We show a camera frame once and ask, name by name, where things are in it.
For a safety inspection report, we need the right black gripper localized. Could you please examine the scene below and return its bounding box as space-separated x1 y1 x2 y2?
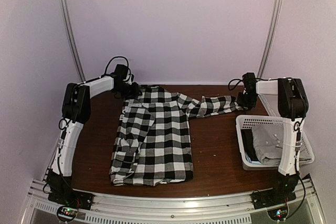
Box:
237 92 257 108

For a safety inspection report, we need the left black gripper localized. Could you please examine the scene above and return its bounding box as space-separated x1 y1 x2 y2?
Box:
115 82 143 101

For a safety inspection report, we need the white plastic laundry basket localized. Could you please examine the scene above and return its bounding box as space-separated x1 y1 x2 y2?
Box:
235 94 316 172

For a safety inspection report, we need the black white plaid shirt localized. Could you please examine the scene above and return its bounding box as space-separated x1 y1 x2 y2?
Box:
109 86 242 186

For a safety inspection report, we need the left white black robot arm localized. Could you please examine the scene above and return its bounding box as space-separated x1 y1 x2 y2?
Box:
46 63 140 205

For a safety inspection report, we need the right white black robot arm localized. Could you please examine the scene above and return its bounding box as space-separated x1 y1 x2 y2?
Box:
237 72 309 204

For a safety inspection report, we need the black folded shirt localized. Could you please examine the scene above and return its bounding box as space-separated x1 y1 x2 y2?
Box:
240 129 258 162

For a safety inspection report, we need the grey button shirt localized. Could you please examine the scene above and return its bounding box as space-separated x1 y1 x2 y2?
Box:
251 124 314 167

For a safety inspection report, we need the right circuit board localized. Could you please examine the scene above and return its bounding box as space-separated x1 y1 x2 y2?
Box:
267 207 289 221

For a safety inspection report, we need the circuit board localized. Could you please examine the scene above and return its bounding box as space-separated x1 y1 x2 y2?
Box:
267 207 289 221
56 206 78 222

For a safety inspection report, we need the left circuit board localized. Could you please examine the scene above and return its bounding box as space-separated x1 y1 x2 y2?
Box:
56 206 78 222

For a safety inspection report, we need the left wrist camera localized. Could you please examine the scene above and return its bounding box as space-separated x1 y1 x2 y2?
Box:
124 73 134 84

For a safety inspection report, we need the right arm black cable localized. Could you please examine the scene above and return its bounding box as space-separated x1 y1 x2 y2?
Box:
227 77 245 92

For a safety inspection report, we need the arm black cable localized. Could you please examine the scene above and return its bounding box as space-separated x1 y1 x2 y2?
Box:
103 56 131 78
227 77 245 92

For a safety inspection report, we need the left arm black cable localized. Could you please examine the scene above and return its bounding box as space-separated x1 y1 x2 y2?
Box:
103 56 131 78

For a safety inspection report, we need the front aluminium rail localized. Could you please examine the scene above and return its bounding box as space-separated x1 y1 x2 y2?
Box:
26 178 320 224

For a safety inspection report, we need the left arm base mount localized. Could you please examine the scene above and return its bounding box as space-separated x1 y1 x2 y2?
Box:
48 188 93 210

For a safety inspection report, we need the right aluminium frame post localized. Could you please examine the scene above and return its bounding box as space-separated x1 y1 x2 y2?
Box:
257 0 283 78

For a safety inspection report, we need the aluminium frame post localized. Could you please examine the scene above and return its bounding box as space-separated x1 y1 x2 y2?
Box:
257 0 283 78
60 0 86 82

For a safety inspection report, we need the left aluminium frame post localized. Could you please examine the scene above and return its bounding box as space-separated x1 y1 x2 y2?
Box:
60 0 86 82

